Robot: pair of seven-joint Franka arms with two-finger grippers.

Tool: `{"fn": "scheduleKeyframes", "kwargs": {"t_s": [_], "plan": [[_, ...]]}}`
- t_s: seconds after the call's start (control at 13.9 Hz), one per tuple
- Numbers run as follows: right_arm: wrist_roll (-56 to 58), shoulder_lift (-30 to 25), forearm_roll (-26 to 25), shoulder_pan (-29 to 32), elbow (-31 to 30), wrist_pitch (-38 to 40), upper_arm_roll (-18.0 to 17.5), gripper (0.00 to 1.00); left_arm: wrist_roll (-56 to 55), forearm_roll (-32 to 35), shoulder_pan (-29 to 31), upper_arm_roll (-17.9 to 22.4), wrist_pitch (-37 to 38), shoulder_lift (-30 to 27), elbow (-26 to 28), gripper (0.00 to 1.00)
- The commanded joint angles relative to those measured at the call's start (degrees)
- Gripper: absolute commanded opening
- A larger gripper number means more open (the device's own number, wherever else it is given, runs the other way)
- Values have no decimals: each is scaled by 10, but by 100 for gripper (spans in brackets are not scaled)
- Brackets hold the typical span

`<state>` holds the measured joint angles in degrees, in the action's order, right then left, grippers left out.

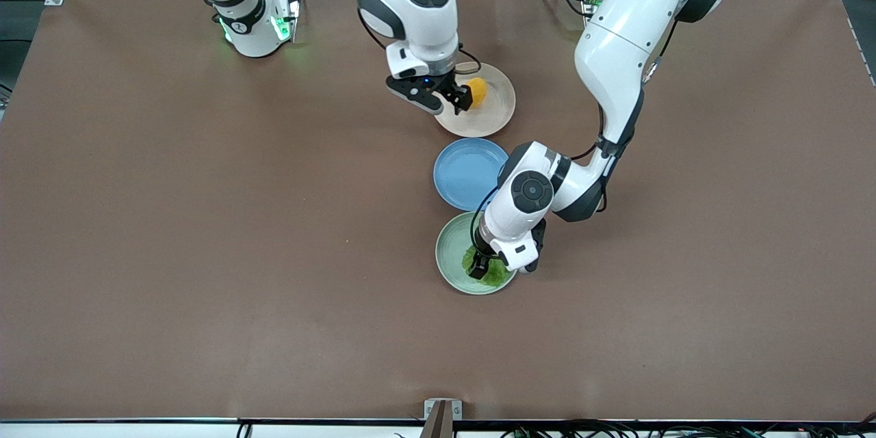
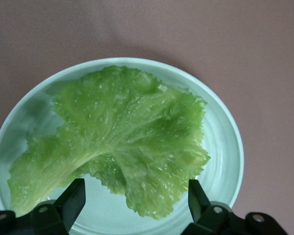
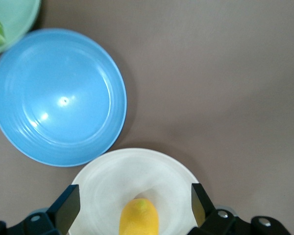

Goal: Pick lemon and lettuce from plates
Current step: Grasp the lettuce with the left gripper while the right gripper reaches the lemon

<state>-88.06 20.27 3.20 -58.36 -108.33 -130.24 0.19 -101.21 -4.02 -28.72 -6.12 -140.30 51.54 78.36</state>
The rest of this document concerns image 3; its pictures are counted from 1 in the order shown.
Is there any white plate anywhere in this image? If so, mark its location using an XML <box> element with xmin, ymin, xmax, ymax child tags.
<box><xmin>68</xmin><ymin>147</ymin><xmax>200</xmax><ymax>235</ymax></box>

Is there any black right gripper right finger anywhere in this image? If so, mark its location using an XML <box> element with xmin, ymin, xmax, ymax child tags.
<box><xmin>187</xmin><ymin>183</ymin><xmax>293</xmax><ymax>235</ymax></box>

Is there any yellow lemon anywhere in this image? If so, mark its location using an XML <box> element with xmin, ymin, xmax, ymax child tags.
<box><xmin>119</xmin><ymin>198</ymin><xmax>160</xmax><ymax>235</ymax></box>

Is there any mint green plate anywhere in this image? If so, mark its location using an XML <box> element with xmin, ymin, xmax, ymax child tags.
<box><xmin>0</xmin><ymin>0</ymin><xmax>41</xmax><ymax>57</ymax></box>

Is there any blue plate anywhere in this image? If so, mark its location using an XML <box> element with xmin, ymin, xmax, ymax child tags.
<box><xmin>0</xmin><ymin>28</ymin><xmax>127</xmax><ymax>168</ymax></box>

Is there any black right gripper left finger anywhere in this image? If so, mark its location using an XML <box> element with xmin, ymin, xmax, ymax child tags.
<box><xmin>0</xmin><ymin>184</ymin><xmax>81</xmax><ymax>235</ymax></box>

